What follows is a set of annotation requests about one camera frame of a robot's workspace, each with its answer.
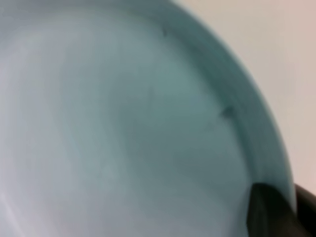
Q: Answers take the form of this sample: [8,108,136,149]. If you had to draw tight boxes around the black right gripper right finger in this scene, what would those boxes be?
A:
[295,185,316,237]

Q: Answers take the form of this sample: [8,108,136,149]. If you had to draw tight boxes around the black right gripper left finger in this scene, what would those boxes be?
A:
[246,183,306,237]

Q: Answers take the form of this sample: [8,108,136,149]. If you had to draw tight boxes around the light blue round plate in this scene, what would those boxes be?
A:
[0,0,296,237]

